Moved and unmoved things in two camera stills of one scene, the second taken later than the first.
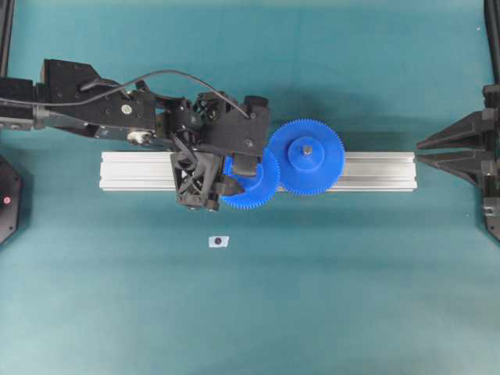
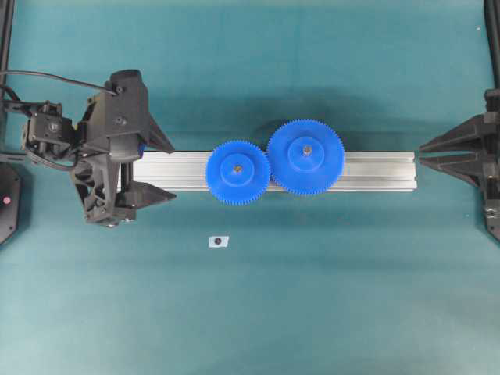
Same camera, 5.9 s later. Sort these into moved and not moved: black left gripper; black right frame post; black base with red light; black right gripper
Moved: black left gripper
Not moved: black right frame post; black base with red light; black right gripper
